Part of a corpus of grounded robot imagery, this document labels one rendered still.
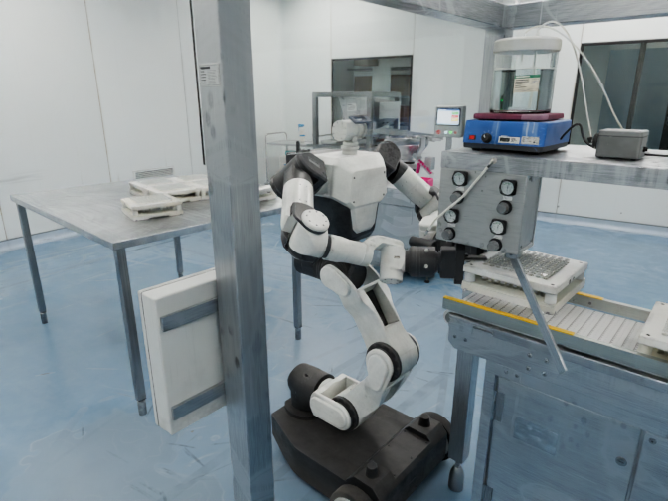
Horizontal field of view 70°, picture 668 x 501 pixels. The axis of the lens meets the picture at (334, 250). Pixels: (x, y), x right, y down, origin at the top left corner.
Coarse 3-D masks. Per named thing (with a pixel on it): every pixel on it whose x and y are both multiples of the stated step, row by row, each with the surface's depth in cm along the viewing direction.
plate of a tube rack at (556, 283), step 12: (492, 252) 138; (540, 252) 138; (468, 264) 129; (480, 264) 129; (576, 264) 128; (492, 276) 124; (504, 276) 122; (516, 276) 120; (528, 276) 120; (552, 276) 120; (564, 276) 120; (576, 276) 124; (540, 288) 116; (552, 288) 114
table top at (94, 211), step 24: (48, 192) 304; (72, 192) 304; (96, 192) 304; (120, 192) 304; (48, 216) 251; (72, 216) 243; (96, 216) 243; (120, 216) 243; (168, 216) 243; (192, 216) 243; (264, 216) 255; (96, 240) 210; (120, 240) 203; (144, 240) 209
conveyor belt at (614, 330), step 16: (480, 304) 137; (496, 304) 137; (512, 304) 137; (480, 320) 129; (560, 320) 127; (576, 320) 127; (592, 320) 127; (608, 320) 127; (624, 320) 127; (592, 336) 119; (608, 336) 119; (624, 336) 119
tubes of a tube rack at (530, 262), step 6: (528, 252) 135; (498, 258) 131; (504, 258) 130; (522, 258) 130; (528, 258) 131; (534, 258) 131; (540, 258) 131; (546, 258) 131; (552, 258) 130; (558, 258) 130; (510, 264) 127; (522, 264) 126; (528, 264) 127; (534, 264) 126; (540, 264) 126; (546, 264) 127; (552, 264) 126; (528, 270) 123; (534, 270) 122; (540, 270) 122; (546, 270) 122
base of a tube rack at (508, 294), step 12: (480, 276) 133; (468, 288) 129; (480, 288) 127; (492, 288) 125; (504, 288) 125; (564, 288) 125; (576, 288) 126; (504, 300) 123; (516, 300) 121; (540, 300) 118; (564, 300) 120; (552, 312) 115
